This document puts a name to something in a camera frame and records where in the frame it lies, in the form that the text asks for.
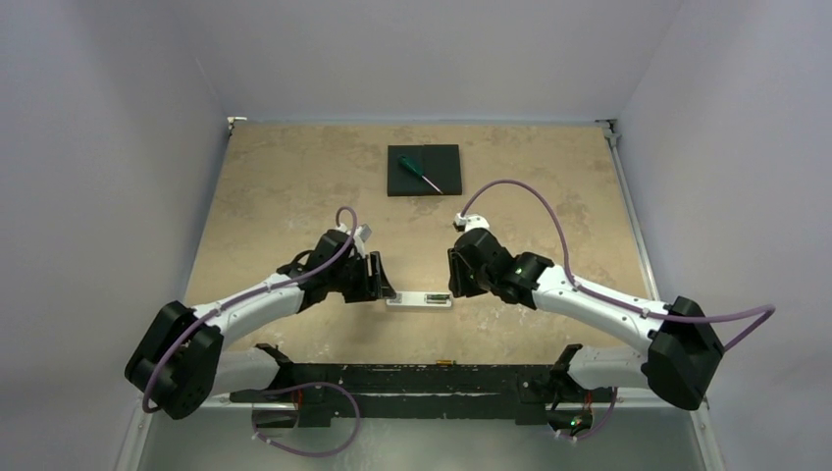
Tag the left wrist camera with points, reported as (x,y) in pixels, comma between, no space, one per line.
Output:
(360,236)

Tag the white remote control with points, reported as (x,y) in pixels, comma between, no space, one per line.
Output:
(416,300)

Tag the green handled screwdriver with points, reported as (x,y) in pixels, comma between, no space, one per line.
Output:
(416,170)

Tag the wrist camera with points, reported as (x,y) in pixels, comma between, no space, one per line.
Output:
(360,236)
(464,223)

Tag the green battery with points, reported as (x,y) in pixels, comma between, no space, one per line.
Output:
(435,298)

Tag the black foam pad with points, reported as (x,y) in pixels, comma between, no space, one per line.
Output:
(441,163)

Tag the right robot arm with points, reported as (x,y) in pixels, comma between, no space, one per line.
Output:
(669,349)

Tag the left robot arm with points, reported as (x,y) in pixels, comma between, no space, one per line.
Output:
(181,359)

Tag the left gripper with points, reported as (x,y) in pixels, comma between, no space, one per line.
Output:
(380,287)

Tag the aluminium frame rail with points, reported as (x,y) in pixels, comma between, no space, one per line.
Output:
(612,138)

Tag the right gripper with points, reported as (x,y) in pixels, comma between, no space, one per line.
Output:
(456,273)

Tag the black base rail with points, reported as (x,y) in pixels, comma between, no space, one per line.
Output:
(319,393)

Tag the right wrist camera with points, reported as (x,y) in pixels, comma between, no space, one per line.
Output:
(464,223)

